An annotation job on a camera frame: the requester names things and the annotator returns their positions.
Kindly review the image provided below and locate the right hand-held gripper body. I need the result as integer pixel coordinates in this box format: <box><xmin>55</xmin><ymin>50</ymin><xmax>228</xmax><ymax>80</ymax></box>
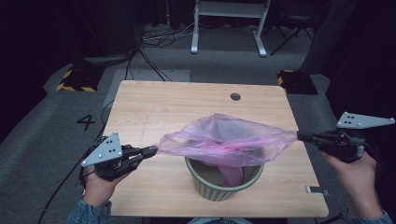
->
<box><xmin>325</xmin><ymin>111</ymin><xmax>396</xmax><ymax>163</ymax></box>

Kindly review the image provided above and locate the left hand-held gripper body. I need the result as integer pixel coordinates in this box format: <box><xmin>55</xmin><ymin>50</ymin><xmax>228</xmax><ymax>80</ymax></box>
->
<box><xmin>80</xmin><ymin>131</ymin><xmax>127</xmax><ymax>183</ymax></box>

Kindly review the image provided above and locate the pink plastic bag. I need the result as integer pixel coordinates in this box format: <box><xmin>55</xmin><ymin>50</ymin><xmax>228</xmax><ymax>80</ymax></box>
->
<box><xmin>156</xmin><ymin>113</ymin><xmax>299</xmax><ymax>188</ymax></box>

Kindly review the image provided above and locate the green plastic bucket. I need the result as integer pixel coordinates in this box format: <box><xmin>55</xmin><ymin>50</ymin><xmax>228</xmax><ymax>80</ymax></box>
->
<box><xmin>184</xmin><ymin>155</ymin><xmax>265</xmax><ymax>203</ymax></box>

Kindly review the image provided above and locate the person's left hand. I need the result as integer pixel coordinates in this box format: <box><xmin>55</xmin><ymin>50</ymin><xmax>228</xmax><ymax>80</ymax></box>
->
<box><xmin>82</xmin><ymin>166</ymin><xmax>131</xmax><ymax>208</ymax></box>

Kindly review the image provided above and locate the person's right hand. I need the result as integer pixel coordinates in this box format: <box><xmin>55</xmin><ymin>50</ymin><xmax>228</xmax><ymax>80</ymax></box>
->
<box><xmin>321</xmin><ymin>152</ymin><xmax>379</xmax><ymax>218</ymax></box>

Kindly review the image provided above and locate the dark stand base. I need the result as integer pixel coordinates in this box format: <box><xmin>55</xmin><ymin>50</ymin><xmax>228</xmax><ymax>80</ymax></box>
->
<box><xmin>82</xmin><ymin>52</ymin><xmax>134</xmax><ymax>68</ymax></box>

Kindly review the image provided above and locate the person's lap in jeans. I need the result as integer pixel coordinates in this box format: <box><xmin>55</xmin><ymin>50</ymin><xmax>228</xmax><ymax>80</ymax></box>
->
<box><xmin>183</xmin><ymin>217</ymin><xmax>253</xmax><ymax>224</ymax></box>

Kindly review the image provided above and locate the black tripod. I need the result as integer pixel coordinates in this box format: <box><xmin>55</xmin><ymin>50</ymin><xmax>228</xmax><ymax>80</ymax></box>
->
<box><xmin>270</xmin><ymin>12</ymin><xmax>316</xmax><ymax>57</ymax></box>

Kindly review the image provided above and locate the right hand-held gripper cable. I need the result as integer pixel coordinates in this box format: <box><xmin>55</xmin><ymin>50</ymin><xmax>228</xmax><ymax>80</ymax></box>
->
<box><xmin>362</xmin><ymin>143</ymin><xmax>386</xmax><ymax>175</ymax></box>

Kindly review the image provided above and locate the hand-held gripper cable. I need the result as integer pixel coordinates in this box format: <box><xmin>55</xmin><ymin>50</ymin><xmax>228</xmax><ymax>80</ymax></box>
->
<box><xmin>78</xmin><ymin>139</ymin><xmax>104</xmax><ymax>188</ymax></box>
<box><xmin>362</xmin><ymin>143</ymin><xmax>386</xmax><ymax>175</ymax></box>

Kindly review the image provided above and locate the left hand-held gripper cable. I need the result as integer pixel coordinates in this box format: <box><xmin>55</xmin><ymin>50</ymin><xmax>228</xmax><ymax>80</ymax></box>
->
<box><xmin>78</xmin><ymin>139</ymin><xmax>104</xmax><ymax>188</ymax></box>

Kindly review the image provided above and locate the metal table bracket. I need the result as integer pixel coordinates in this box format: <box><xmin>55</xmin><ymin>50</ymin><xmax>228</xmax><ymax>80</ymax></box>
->
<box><xmin>304</xmin><ymin>185</ymin><xmax>330</xmax><ymax>197</ymax></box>

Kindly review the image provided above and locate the long black floor cable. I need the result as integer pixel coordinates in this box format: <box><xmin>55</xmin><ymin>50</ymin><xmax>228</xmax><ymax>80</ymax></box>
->
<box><xmin>36</xmin><ymin>99</ymin><xmax>116</xmax><ymax>224</ymax></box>

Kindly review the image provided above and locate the black yellow striped base plate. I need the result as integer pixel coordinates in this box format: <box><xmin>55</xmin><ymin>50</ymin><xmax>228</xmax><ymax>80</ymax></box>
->
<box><xmin>55</xmin><ymin>63</ymin><xmax>106</xmax><ymax>93</ymax></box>
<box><xmin>277</xmin><ymin>69</ymin><xmax>319</xmax><ymax>95</ymax></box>

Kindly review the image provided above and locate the grey post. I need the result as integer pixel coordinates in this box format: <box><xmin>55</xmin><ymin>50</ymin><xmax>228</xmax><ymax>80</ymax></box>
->
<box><xmin>300</xmin><ymin>0</ymin><xmax>359</xmax><ymax>75</ymax></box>

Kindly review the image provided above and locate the bundle of floor cables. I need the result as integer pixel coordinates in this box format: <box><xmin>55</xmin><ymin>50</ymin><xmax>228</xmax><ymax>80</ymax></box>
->
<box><xmin>136</xmin><ymin>21</ymin><xmax>200</xmax><ymax>49</ymax></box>

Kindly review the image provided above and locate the white metal stand frame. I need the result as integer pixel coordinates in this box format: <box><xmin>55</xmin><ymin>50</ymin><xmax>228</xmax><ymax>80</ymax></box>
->
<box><xmin>190</xmin><ymin>0</ymin><xmax>272</xmax><ymax>58</ymax></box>

